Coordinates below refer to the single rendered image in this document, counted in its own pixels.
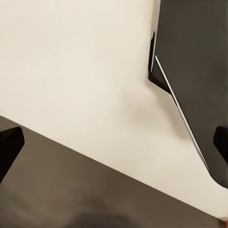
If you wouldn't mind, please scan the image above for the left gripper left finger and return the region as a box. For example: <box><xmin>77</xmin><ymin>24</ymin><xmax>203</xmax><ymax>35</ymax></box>
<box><xmin>0</xmin><ymin>126</ymin><xmax>25</xmax><ymax>182</ymax></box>

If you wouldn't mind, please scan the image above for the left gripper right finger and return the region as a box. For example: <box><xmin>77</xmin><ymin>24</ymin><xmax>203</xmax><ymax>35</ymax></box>
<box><xmin>213</xmin><ymin>126</ymin><xmax>228</xmax><ymax>164</ymax></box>

